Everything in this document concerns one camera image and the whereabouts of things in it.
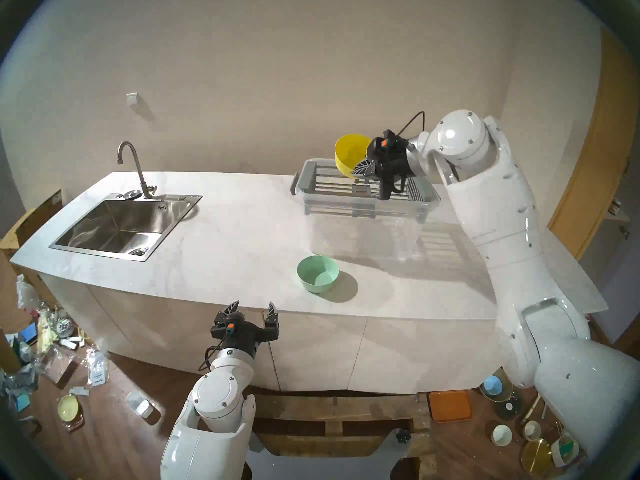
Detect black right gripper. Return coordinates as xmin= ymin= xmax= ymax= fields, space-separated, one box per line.
xmin=351 ymin=138 xmax=418 ymax=182

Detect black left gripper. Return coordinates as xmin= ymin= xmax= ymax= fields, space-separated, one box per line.
xmin=215 ymin=300 xmax=280 ymax=359

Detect mint green bowl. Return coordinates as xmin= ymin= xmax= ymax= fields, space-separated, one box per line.
xmin=296 ymin=254 xmax=340 ymax=294

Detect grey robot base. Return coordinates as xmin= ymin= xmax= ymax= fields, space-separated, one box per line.
xmin=245 ymin=429 xmax=413 ymax=480

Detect grey metal drying rack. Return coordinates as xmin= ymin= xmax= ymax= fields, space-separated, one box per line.
xmin=300 ymin=160 xmax=432 ymax=217

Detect gold round plate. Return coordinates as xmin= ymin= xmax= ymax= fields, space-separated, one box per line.
xmin=520 ymin=438 xmax=553 ymax=475

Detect clear plastic storage box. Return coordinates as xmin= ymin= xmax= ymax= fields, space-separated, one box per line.
xmin=291 ymin=158 xmax=442 ymax=265

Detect white counter cabinet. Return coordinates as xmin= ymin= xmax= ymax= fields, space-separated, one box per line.
xmin=40 ymin=274 xmax=506 ymax=395

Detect stainless steel sink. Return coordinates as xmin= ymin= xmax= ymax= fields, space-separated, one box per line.
xmin=49 ymin=194 xmax=203 ymax=262

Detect clear bag with label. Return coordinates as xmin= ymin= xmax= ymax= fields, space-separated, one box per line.
xmin=86 ymin=348 xmax=109 ymax=387

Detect chrome gooseneck faucet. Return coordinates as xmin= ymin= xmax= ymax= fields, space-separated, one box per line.
xmin=117 ymin=141 xmax=163 ymax=200

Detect crumpled clear bag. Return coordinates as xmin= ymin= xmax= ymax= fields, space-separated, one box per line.
xmin=40 ymin=344 xmax=76 ymax=385

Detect yellow snack bag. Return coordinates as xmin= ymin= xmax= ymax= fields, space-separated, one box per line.
xmin=37 ymin=314 xmax=60 ymax=355

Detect orange tray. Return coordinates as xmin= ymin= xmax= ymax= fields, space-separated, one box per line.
xmin=428 ymin=390 xmax=473 ymax=423

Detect white plastic bag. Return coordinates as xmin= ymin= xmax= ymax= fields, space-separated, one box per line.
xmin=16 ymin=274 xmax=41 ymax=315

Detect brown cardboard box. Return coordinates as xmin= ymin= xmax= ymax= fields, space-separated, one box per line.
xmin=0 ymin=189 xmax=63 ymax=250

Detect cream wooden spoon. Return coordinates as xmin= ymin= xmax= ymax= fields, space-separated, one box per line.
xmin=520 ymin=394 xmax=546 ymax=425

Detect white cup green contents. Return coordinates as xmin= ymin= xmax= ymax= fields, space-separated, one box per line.
xmin=551 ymin=434 xmax=581 ymax=467

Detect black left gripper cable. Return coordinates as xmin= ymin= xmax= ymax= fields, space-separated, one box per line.
xmin=198 ymin=334 xmax=226 ymax=372

